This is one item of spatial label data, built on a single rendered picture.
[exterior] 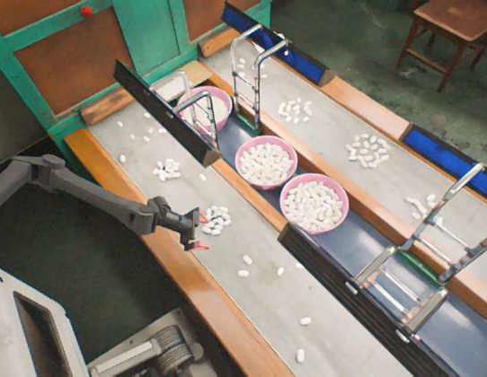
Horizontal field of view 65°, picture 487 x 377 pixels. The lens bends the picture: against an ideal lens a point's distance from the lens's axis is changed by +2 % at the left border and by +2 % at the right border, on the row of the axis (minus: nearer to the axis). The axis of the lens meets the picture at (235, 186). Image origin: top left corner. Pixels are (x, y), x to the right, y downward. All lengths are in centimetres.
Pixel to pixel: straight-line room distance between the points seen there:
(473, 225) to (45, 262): 221
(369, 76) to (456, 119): 69
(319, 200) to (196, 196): 51
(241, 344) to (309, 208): 58
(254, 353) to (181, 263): 40
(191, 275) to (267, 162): 59
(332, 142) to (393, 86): 152
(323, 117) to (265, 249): 73
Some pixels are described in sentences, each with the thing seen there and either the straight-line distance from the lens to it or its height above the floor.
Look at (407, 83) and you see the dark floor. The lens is 325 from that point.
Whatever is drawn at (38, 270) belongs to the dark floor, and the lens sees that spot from 255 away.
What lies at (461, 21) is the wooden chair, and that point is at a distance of 311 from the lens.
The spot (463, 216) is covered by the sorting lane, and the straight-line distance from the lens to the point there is 168.
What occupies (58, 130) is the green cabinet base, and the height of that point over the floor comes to 80.
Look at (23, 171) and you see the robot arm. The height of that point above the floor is 116.
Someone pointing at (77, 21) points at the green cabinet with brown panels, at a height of 122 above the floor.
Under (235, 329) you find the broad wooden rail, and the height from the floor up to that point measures 77.
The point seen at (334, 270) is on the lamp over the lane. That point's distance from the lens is 103.
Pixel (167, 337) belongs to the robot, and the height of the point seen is 79.
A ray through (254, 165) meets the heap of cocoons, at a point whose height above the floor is 74.
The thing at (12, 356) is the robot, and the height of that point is 144.
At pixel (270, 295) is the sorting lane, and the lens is 138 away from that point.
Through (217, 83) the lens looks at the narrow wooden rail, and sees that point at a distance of 196.
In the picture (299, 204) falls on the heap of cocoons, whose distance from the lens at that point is 154.
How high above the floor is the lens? 206
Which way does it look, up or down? 57 degrees down
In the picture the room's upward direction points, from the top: 6 degrees counter-clockwise
